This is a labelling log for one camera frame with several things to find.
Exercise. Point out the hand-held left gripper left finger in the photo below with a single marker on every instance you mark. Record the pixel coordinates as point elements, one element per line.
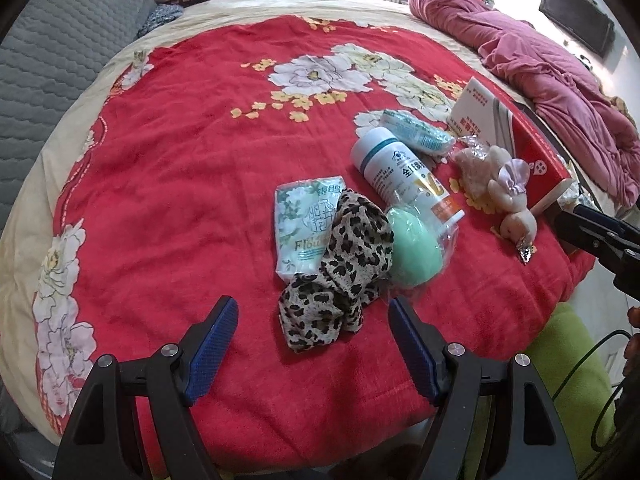
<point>215,345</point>

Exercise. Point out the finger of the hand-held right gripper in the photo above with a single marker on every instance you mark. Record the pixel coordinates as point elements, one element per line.
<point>580,235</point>
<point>597,217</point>

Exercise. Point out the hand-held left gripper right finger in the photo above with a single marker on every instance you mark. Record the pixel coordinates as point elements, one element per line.
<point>415,355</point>

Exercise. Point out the cream plush bear with bow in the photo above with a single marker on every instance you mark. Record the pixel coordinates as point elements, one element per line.
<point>505,190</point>

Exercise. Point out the leopard print scrunchie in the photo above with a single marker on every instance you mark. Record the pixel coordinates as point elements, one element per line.
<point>350,240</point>

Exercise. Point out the green floral tissue packet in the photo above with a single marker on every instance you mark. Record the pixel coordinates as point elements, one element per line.
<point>300,220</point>

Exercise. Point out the person's right hand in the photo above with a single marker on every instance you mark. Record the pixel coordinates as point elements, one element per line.
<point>633,355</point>

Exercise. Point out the red tissue box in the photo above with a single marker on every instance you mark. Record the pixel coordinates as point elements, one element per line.
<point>530,150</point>

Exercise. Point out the green egg sponge in packet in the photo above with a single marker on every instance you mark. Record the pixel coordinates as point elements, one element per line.
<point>415,250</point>

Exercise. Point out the pink quilt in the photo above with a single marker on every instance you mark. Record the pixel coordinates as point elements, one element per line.
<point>550,75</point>

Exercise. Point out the white pill bottle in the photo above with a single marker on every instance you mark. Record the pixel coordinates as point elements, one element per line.
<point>395,170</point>

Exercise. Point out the red floral blanket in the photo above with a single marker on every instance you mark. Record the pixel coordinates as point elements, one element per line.
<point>175,160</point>

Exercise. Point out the teal patterned tissue packet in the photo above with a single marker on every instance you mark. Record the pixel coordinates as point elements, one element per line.
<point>415,130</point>

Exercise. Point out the round bed with cream sheet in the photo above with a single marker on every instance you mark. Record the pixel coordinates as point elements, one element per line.
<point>30,200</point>

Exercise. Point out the blue patterned cloth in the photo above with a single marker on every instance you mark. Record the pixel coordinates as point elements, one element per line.
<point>160,20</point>

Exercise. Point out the grey quilted headboard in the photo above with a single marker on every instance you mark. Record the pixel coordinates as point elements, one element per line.
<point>50,35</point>

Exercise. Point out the black wall television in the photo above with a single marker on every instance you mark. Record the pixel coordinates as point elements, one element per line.
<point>575,15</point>

